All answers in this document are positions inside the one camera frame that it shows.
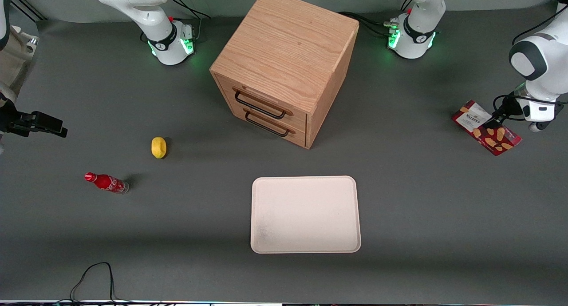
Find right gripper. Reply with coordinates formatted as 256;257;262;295
0;100;68;138

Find black frame rail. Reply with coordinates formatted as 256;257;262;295
11;0;47;22

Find yellow lemon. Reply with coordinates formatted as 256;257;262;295
151;137;168;159

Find wooden drawer front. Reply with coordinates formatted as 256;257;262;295
215;74;308;130
222;99;307;147

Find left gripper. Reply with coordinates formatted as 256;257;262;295
487;95;558;130

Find red cola bottle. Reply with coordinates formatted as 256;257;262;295
84;172;130;195

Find red cookie box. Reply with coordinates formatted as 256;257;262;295
451;100;522;156

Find black right base cables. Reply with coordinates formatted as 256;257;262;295
170;0;212;41

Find thin black looped cable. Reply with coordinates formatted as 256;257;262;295
57;262;162;305

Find black base cables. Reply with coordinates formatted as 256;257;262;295
170;0;212;41
339;0;414;38

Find wooden drawer cabinet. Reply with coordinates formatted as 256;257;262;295
209;0;360;150

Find black metal drawer handle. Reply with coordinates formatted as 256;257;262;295
233;90;288;120
244;111;292;138

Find black left base cables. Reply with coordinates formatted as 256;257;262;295
339;0;414;38

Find beige plastic tray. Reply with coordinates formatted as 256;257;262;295
250;176;362;254

